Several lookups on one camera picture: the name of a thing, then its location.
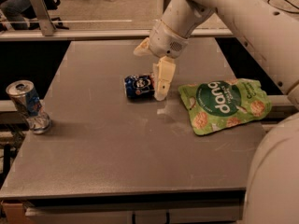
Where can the left metal bracket post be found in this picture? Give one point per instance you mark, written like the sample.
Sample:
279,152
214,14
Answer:
46,26

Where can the green dang chips bag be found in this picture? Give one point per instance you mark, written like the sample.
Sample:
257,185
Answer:
223,104

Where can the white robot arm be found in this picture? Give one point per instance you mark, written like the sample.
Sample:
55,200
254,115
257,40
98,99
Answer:
272,39

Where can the seated person in jeans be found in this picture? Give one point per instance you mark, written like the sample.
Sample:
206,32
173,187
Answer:
13,10

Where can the silver blue energy drink can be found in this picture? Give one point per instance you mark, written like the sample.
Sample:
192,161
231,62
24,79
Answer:
24,96

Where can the cardboard box corner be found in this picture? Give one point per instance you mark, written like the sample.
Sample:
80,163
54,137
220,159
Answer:
15,213

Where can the blue pepsi can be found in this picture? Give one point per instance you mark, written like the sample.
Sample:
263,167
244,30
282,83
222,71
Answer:
138,86

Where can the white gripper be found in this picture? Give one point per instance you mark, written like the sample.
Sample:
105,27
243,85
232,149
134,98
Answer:
165,43

